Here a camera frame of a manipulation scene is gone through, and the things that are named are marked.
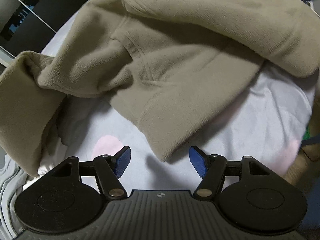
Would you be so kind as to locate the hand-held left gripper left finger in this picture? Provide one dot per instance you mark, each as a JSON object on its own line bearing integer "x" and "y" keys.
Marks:
{"x": 122, "y": 162}

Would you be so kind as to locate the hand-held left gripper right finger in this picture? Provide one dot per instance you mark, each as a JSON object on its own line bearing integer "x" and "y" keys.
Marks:
{"x": 197, "y": 161}

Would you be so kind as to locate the beige fleece jacket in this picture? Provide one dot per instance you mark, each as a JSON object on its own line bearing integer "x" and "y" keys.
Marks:
{"x": 175, "y": 67}

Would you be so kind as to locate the pile of white clothes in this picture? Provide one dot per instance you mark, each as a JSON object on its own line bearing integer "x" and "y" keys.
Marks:
{"x": 10, "y": 192}

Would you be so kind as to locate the polka dot bed sheet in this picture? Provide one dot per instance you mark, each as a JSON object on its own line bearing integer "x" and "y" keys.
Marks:
{"x": 237, "y": 120}

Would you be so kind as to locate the green object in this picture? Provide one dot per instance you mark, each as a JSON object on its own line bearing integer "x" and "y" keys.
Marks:
{"x": 307, "y": 133}

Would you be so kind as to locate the dark sliding wardrobe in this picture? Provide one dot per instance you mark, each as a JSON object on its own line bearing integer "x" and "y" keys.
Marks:
{"x": 25, "y": 22}

